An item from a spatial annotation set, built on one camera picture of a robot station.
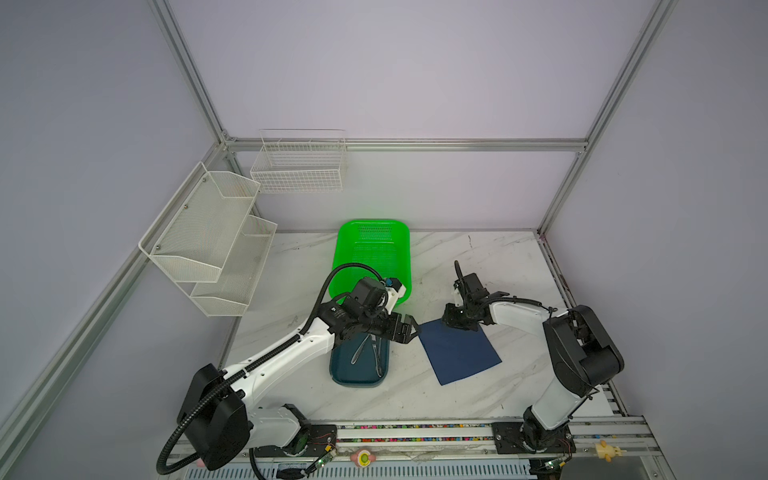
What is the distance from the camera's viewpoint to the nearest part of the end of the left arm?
1.85ft

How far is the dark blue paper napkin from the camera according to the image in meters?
0.86

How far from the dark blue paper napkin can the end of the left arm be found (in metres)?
0.21
